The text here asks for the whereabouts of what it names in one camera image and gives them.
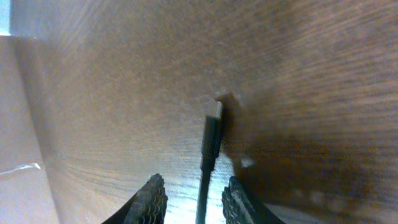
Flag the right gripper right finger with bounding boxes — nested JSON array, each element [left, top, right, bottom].
[[221, 176, 285, 224]]

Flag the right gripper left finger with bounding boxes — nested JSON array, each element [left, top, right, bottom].
[[103, 173, 168, 224]]

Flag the black USB charging cable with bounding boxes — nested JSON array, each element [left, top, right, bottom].
[[195, 100, 224, 224]]

